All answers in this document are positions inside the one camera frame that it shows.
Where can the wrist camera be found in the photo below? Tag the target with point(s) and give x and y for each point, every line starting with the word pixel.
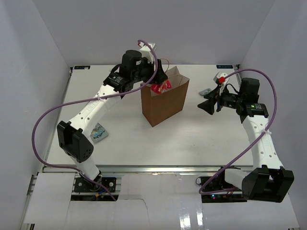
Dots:
pixel 221 80
pixel 146 52

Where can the grey snack packet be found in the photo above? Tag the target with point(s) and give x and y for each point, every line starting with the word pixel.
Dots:
pixel 205 92

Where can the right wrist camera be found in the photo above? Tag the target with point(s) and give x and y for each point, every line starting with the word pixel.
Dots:
pixel 221 80

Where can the grey Himalaya mints packet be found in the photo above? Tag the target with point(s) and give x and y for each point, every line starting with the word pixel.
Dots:
pixel 98 133

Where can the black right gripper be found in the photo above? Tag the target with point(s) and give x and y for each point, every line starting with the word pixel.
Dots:
pixel 208 106

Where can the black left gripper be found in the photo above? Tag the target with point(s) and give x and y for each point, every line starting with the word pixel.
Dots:
pixel 160 75

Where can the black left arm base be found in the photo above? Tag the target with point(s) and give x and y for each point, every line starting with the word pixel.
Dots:
pixel 82 185

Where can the red Himalaya Vajomba packet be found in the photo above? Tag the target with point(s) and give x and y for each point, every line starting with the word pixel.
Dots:
pixel 161 88

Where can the brown paper bag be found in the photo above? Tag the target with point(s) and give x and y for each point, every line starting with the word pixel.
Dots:
pixel 157 108

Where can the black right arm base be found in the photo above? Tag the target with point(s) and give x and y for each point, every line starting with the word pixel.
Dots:
pixel 230 194

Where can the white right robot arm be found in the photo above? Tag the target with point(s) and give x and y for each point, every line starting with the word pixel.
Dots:
pixel 269 180

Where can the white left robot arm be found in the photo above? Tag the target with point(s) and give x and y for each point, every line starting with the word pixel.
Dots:
pixel 75 135

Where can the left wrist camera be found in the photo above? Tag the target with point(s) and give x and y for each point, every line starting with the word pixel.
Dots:
pixel 146 52

